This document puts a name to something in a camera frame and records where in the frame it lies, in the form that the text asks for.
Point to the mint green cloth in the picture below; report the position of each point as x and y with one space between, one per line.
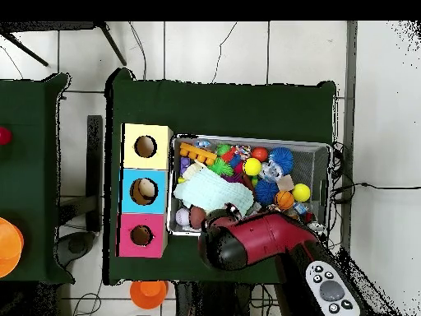
210 191

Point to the wooden three-hole box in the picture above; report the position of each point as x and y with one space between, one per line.
161 204

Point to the shallow clear mesh bin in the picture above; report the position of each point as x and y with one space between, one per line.
286 143

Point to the green spiky ball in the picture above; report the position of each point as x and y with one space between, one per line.
219 166

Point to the smooth yellow ball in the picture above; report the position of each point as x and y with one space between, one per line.
252 166

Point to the brown football toy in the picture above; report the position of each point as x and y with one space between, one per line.
196 217

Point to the white baseball toy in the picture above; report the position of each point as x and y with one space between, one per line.
182 216

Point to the orange red ball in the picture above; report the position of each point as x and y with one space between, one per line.
260 154

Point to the blue spiky ball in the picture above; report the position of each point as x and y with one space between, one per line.
281 159
266 192

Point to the dark green table cloth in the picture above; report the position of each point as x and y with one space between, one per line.
213 108
29 108

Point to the orange basketball toy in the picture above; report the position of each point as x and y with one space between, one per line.
284 200

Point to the yellow tennis ball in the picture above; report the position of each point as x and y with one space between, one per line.
301 192

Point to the black upright stand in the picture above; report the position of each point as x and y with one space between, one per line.
94 164

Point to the black tripod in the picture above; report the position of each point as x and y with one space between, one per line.
111 44

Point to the red plastic cup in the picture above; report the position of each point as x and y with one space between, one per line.
4 135

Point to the large orange plastic cup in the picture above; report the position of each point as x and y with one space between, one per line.
10 247

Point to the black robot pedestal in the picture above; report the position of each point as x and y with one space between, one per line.
210 302

